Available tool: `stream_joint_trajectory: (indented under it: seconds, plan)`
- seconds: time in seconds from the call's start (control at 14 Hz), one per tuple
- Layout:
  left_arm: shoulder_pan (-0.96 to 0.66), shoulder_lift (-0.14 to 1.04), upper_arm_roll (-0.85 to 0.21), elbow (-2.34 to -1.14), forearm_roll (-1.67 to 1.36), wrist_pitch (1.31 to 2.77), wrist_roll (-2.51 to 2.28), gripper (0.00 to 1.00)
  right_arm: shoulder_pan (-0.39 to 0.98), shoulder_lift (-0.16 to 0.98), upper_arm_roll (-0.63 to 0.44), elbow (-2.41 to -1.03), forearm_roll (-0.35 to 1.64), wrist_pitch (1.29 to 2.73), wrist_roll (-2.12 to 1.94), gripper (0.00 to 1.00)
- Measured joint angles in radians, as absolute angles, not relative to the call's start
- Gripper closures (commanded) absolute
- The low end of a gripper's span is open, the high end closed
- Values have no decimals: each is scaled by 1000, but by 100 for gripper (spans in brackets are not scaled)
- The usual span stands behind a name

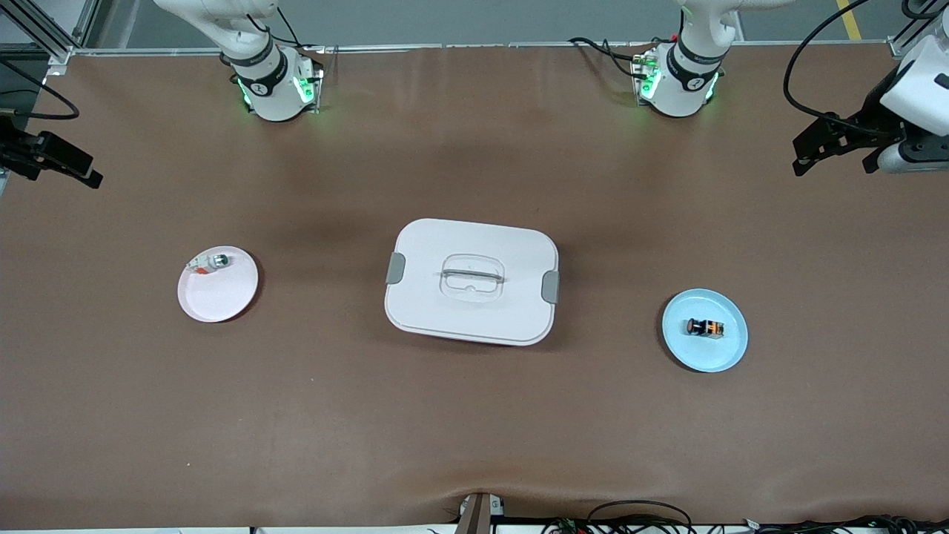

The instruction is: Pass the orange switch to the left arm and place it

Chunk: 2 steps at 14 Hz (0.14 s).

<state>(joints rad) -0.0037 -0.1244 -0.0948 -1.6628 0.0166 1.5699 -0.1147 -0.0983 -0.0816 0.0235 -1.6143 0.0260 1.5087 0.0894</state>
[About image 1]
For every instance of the orange push button switch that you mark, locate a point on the orange push button switch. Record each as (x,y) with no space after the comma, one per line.
(706,328)

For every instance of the brown table cover mat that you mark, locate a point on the brown table cover mat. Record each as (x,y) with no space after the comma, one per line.
(445,423)

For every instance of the white lidded storage box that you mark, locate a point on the white lidded storage box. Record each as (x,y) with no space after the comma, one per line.
(474,311)

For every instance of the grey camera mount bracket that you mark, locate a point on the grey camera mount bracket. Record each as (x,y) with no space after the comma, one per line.
(478,515)

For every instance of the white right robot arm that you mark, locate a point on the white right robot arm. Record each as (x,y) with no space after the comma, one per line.
(270,89)

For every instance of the silver small part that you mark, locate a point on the silver small part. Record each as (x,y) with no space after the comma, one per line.
(215,261)

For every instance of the light blue round plate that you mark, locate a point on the light blue round plate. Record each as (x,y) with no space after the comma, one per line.
(704,356)

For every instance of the pink round plate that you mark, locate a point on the pink round plate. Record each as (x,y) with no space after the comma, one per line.
(222,300)

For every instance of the aluminium frame post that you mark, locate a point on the aluminium frame post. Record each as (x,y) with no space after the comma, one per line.
(44,33)
(908,41)

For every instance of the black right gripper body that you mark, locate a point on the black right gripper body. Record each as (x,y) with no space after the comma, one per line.
(22,152)

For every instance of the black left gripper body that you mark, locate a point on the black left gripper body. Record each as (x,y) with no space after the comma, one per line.
(877,116)

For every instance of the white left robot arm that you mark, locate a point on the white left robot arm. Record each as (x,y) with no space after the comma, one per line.
(686,89)

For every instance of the aluminium table edge rail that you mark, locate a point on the aluminium table edge rail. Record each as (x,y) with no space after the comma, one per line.
(415,47)

